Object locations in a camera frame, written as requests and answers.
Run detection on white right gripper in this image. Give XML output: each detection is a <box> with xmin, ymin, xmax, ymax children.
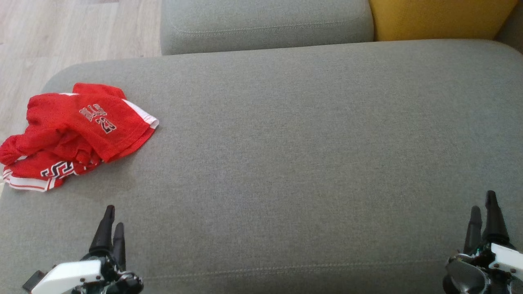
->
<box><xmin>443</xmin><ymin>191</ymin><xmax>523</xmax><ymax>294</ymax></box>

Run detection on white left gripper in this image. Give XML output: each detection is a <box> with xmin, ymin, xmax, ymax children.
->
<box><xmin>31</xmin><ymin>205</ymin><xmax>144</xmax><ymax>294</ymax></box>

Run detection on red jersey with black-white print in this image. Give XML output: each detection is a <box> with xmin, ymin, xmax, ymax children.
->
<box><xmin>0</xmin><ymin>134</ymin><xmax>103</xmax><ymax>192</ymax></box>

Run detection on red shorts with white trim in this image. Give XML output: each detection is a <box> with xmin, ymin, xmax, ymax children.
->
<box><xmin>25</xmin><ymin>83</ymin><xmax>159</xmax><ymax>163</ymax></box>

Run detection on large grey sofa seat cushion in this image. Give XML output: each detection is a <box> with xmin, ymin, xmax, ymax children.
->
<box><xmin>0</xmin><ymin>39</ymin><xmax>523</xmax><ymax>294</ymax></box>

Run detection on mustard yellow cushion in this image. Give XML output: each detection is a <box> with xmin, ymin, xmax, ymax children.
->
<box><xmin>369</xmin><ymin>0</ymin><xmax>519</xmax><ymax>42</ymax></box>

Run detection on grey sofa back cushion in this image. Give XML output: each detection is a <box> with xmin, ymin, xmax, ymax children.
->
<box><xmin>160</xmin><ymin>0</ymin><xmax>374</xmax><ymax>56</ymax></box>

